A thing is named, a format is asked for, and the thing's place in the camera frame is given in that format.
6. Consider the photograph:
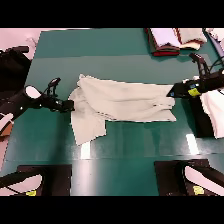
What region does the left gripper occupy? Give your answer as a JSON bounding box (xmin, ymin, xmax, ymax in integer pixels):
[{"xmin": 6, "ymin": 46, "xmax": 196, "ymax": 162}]
[{"xmin": 49, "ymin": 98, "xmax": 75, "ymax": 114}]

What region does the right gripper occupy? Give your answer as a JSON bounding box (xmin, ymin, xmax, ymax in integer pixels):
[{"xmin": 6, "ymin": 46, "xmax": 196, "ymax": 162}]
[{"xmin": 166, "ymin": 79, "xmax": 203, "ymax": 100}]

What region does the pale grey shirt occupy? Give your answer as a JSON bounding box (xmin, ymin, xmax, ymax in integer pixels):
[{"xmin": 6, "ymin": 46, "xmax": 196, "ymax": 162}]
[{"xmin": 67, "ymin": 73, "xmax": 178, "ymax": 147}]

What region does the red garment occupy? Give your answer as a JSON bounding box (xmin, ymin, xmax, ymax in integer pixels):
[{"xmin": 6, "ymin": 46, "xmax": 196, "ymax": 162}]
[{"xmin": 143, "ymin": 27, "xmax": 181, "ymax": 57}]

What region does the dark grey garment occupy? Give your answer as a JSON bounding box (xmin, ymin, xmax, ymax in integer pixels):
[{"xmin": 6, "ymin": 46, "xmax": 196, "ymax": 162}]
[{"xmin": 146, "ymin": 27, "xmax": 181, "ymax": 54}]

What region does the beige garment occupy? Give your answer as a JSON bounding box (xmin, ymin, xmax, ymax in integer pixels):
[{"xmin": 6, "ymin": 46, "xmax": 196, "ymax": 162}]
[{"xmin": 175, "ymin": 27, "xmax": 208, "ymax": 51}]

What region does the pale lavender garment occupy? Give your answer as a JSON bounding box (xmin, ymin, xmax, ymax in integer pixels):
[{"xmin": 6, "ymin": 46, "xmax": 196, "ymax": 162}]
[{"xmin": 149, "ymin": 27, "xmax": 181, "ymax": 48}]

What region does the black garment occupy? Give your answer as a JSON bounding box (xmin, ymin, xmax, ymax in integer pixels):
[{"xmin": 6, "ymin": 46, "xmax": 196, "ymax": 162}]
[{"xmin": 0, "ymin": 46, "xmax": 33, "ymax": 101}]

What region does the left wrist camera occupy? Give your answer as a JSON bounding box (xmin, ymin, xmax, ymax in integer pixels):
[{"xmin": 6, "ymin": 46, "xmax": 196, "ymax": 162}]
[{"xmin": 45, "ymin": 77, "xmax": 62, "ymax": 99}]

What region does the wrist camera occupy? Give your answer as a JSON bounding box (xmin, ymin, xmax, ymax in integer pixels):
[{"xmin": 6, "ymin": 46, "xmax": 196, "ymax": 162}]
[
  {"xmin": 188, "ymin": 52, "xmax": 212, "ymax": 80},
  {"xmin": 45, "ymin": 77, "xmax": 62, "ymax": 99}
]

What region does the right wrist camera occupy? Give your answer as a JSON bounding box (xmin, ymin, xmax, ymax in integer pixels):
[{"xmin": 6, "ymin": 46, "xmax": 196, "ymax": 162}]
[{"xmin": 188, "ymin": 52, "xmax": 212, "ymax": 80}]

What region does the black cable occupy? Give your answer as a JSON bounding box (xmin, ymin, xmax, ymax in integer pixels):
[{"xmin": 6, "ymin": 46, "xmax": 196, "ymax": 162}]
[{"xmin": 207, "ymin": 55, "xmax": 224, "ymax": 74}]

